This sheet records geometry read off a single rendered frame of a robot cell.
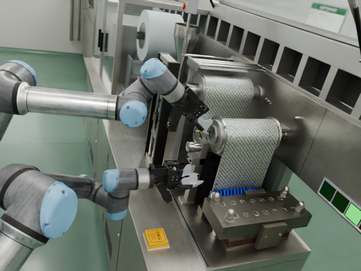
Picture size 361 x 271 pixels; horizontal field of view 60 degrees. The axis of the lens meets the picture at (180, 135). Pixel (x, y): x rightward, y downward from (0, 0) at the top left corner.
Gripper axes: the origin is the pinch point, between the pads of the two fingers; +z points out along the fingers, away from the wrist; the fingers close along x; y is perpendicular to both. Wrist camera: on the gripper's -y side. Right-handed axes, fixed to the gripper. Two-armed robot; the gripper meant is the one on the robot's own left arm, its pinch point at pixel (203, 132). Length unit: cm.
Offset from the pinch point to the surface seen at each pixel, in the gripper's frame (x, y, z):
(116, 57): 94, -11, -14
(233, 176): -8.4, -3.5, 20.1
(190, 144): 0.3, -6.9, 0.3
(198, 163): -1.1, -10.1, 8.9
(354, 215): -44, 18, 32
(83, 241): 70, -117, 55
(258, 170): -8.3, 5.4, 27.2
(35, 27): 548, -114, -12
